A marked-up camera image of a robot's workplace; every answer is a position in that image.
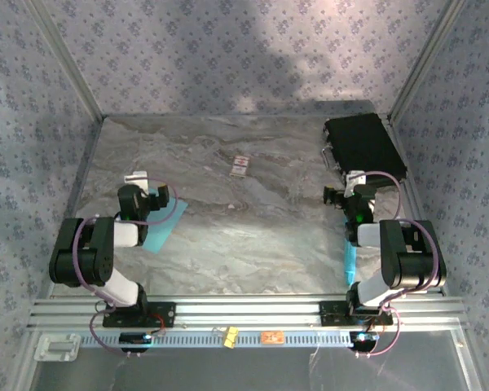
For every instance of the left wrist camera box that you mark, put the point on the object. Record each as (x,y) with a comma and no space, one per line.
(136,179)

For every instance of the small red white card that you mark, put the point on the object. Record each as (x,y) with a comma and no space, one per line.
(239,166)

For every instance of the white plastic bracket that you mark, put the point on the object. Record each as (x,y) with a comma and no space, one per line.
(57,347)

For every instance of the aluminium corner post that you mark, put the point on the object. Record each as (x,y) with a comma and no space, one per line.
(71,61)
(424,61)

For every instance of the light blue tube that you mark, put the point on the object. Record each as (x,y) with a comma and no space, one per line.
(349,260)

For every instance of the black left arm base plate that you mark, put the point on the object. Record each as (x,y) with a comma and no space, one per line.
(165,315)

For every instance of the orange label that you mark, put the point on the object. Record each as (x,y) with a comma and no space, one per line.
(273,337)

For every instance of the small black controller board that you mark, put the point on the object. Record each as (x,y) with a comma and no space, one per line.
(363,340)
(134,340)

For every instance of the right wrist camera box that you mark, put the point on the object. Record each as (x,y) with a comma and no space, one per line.
(355,179)

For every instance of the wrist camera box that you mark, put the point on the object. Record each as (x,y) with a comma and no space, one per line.
(355,179)
(136,179)

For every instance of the yellow binder clip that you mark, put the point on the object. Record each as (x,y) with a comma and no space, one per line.
(230,337)

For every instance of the black hard case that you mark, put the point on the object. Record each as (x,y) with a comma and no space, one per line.
(362,146)

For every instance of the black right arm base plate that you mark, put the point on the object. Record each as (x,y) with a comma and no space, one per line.
(332,313)

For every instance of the aluminium front rail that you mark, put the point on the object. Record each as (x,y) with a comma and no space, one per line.
(248,311)

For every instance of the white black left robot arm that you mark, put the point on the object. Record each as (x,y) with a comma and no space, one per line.
(85,260)

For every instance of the light blue paper sheet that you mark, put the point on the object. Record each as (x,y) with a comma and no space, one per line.
(165,228)

